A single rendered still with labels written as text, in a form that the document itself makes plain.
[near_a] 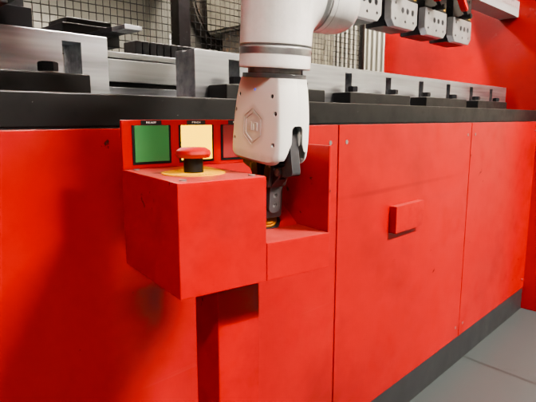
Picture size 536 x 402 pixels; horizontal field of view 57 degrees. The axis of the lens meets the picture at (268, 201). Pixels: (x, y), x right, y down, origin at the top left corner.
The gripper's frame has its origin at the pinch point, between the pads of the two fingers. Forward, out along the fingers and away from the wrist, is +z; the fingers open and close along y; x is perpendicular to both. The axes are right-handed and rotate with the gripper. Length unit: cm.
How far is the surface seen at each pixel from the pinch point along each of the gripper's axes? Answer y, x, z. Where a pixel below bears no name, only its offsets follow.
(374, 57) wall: -267, 296, -40
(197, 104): -23.1, 1.7, -10.4
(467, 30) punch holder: -62, 126, -36
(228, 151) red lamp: -9.4, -0.4, -4.9
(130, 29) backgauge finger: -40.7, -2.7, -22.4
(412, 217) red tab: -33, 71, 19
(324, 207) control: 5.5, 4.5, 0.0
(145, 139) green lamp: -9.6, -12.2, -6.9
